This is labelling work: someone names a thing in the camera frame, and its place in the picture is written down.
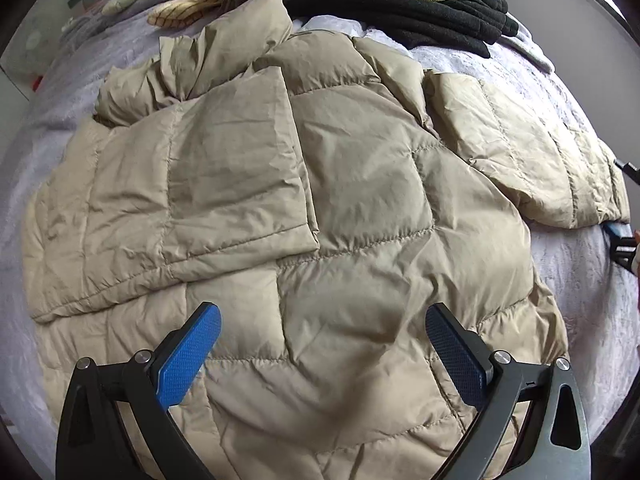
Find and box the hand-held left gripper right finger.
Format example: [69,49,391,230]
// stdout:
[424,302,593,480]

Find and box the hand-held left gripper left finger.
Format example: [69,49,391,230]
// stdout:
[56,302,223,480]

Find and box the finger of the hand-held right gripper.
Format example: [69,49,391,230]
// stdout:
[614,159,640,186]
[602,221,639,273]

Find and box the beige puffer jacket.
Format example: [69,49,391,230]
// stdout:
[20,0,632,480]

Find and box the pile of black clothes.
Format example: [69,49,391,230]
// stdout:
[260,0,521,58]

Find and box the pale textured bedspread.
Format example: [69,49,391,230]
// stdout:
[0,0,640,480]

